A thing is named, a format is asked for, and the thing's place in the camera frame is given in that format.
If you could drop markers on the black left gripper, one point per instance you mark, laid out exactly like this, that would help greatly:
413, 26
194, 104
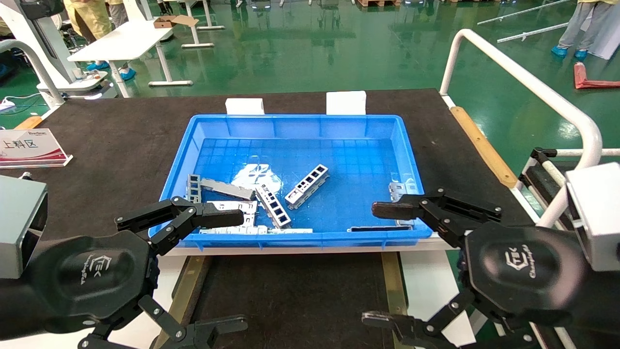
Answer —
92, 276

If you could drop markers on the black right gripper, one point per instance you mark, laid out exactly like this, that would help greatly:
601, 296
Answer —
523, 274

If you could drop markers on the metal bracket with square windows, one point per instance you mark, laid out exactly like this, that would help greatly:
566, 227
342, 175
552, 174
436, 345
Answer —
304, 193

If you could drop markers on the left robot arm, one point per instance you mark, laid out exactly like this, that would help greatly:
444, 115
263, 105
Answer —
9, 305

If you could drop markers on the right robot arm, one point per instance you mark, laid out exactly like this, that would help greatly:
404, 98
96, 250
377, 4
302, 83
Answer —
603, 305

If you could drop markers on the brass strip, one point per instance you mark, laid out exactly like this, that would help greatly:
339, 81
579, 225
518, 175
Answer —
393, 276

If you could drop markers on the long wooden strip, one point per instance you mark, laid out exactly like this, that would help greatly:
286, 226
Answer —
484, 148

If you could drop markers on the blue plastic bin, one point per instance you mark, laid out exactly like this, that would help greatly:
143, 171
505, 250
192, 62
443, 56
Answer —
339, 160

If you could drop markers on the small white block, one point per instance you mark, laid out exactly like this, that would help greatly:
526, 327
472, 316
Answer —
244, 106

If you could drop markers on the red white sign plate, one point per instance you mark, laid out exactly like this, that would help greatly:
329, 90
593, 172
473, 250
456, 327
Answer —
29, 148

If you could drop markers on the large white block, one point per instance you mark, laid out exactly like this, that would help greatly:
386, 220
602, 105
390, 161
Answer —
346, 103

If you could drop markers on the white tube handrail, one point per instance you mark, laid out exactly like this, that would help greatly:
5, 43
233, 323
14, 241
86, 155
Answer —
533, 87

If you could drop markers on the short wooden strip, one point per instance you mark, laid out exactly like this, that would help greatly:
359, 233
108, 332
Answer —
29, 122

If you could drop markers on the white desk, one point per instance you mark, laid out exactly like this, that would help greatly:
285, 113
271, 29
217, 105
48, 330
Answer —
121, 41

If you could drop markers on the white power strip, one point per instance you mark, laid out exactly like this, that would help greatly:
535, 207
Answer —
6, 104

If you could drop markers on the red floor object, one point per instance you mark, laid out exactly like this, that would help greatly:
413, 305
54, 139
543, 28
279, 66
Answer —
588, 83

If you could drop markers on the open cardboard box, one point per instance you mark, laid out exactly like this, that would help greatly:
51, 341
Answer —
167, 21

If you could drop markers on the white floor rod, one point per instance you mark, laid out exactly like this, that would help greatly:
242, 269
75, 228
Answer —
523, 10
533, 32

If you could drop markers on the person in yellow coat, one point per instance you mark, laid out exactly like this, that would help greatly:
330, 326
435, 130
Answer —
87, 17

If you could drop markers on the white machine stand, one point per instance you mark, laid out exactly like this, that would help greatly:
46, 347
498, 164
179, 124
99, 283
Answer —
34, 34

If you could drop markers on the wooden pallet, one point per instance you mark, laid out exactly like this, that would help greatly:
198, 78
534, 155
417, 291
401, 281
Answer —
378, 2

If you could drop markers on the person in grey trousers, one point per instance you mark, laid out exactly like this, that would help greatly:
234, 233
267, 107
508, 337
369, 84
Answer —
581, 24

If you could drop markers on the white panel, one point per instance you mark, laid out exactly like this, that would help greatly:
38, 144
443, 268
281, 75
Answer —
605, 29

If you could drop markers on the upright grey metal bracket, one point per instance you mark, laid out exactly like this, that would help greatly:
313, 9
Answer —
194, 190

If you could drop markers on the white slotted metal bracket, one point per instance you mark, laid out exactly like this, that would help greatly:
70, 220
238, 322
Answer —
249, 207
250, 221

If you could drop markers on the grey tabbed metal bracket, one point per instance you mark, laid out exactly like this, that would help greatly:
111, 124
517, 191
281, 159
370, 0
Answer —
399, 188

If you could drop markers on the flat grey metal bracket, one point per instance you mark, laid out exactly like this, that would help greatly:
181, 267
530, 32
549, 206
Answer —
227, 188

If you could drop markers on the long thin metal bracket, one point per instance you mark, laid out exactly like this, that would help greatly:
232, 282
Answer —
286, 230

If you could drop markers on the metal bracket with blue windows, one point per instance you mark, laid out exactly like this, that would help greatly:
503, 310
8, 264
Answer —
265, 194

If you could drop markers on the black cart frame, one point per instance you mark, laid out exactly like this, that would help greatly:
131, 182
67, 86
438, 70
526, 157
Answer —
537, 179

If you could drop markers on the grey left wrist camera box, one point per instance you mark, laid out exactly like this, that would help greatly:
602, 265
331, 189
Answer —
19, 223

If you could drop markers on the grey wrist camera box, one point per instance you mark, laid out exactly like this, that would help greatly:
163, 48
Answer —
598, 218
19, 223

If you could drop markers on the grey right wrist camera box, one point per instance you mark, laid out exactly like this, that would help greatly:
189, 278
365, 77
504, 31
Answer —
598, 218

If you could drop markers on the white desk frame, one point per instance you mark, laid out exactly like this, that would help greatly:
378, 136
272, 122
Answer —
196, 31

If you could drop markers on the grey tube rail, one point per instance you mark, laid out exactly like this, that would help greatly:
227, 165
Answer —
29, 62

